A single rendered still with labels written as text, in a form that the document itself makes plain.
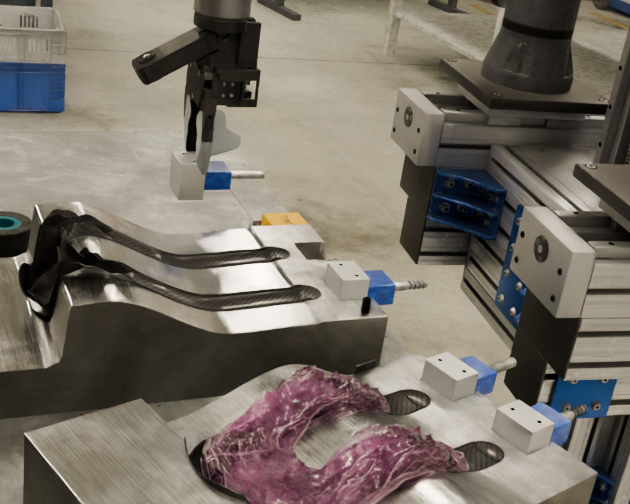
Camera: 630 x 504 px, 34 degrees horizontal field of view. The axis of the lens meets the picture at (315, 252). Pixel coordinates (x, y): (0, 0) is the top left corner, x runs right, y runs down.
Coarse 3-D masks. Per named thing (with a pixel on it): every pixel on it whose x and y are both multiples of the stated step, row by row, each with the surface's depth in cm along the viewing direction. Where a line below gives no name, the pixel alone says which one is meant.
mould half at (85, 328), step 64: (128, 256) 119; (0, 320) 114; (64, 320) 107; (128, 320) 108; (192, 320) 112; (256, 320) 117; (320, 320) 118; (384, 320) 121; (0, 384) 106; (64, 384) 109; (128, 384) 112; (192, 384) 115
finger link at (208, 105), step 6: (204, 84) 135; (204, 90) 134; (210, 90) 134; (204, 96) 134; (210, 96) 134; (204, 102) 135; (210, 102) 134; (216, 102) 135; (204, 108) 135; (210, 108) 134; (204, 114) 135; (210, 114) 135; (204, 120) 135; (210, 120) 135; (204, 126) 135; (210, 126) 136; (204, 132) 136; (210, 132) 137; (204, 138) 136; (210, 138) 137
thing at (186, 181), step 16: (176, 160) 141; (192, 160) 141; (176, 176) 142; (192, 176) 141; (208, 176) 142; (224, 176) 143; (240, 176) 146; (256, 176) 147; (176, 192) 142; (192, 192) 142
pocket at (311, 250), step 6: (300, 246) 136; (306, 246) 137; (312, 246) 137; (318, 246) 138; (324, 246) 138; (306, 252) 137; (312, 252) 138; (318, 252) 138; (306, 258) 138; (312, 258) 138; (318, 258) 138; (324, 258) 136
